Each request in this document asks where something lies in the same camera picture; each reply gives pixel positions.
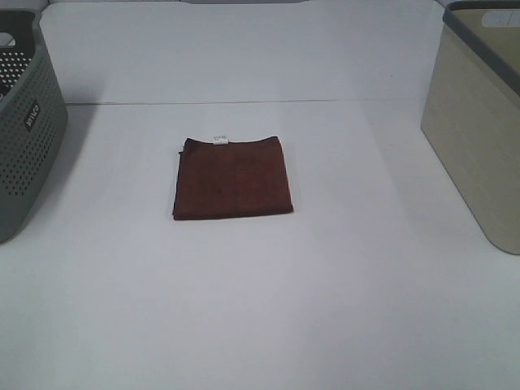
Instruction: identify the beige plastic bin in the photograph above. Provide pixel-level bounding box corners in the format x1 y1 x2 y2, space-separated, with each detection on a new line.
421 1 519 254

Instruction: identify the brown towel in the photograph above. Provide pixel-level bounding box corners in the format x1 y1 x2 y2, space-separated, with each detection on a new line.
172 136 293 221

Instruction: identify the grey perforated plastic basket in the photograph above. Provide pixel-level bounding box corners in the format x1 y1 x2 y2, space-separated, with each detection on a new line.
1 9 68 241

